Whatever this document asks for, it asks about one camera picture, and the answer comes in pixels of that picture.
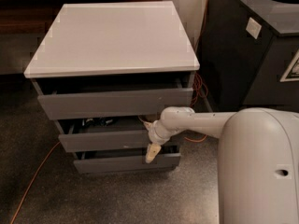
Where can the grey drawer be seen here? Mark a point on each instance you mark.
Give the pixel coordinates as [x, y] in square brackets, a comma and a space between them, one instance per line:
[113, 103]
[124, 133]
[127, 160]

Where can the grey drawer cabinet white top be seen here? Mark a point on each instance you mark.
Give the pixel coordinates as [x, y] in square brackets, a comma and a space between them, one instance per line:
[113, 47]

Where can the blue chip bag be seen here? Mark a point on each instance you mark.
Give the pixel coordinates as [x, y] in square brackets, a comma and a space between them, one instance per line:
[98, 122]

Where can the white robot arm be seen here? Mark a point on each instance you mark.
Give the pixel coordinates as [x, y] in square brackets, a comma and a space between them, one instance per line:
[258, 159]

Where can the black trash bin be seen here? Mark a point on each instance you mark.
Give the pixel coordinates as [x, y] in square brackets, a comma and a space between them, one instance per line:
[241, 71]

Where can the grey top drawer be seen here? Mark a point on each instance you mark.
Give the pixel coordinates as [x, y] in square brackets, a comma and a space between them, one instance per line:
[113, 103]

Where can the white label on bin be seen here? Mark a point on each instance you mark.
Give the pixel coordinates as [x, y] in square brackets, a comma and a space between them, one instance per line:
[253, 28]

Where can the grey bottom drawer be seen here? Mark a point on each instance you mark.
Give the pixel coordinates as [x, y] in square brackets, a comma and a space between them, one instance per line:
[127, 160]

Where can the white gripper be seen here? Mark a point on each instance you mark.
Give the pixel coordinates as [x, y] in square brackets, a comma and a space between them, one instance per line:
[155, 135]

